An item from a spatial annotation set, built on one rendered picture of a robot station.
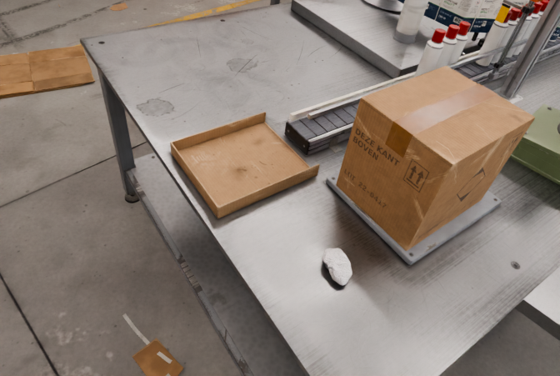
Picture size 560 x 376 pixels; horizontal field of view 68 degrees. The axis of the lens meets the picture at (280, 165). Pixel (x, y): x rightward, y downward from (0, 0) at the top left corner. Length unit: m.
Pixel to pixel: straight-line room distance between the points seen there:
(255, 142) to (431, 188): 0.53
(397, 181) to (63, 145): 2.01
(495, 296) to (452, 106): 0.42
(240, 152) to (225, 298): 0.62
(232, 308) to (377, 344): 0.77
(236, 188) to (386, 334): 0.48
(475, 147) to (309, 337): 0.48
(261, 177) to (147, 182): 0.94
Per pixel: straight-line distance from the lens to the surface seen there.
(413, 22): 1.74
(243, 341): 1.49
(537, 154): 1.40
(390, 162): 0.89
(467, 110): 0.97
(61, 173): 2.39
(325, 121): 1.21
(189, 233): 1.72
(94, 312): 1.86
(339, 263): 0.90
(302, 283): 0.89
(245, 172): 1.08
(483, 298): 1.02
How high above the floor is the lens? 1.59
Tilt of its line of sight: 43 degrees down
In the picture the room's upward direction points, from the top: 8 degrees clockwise
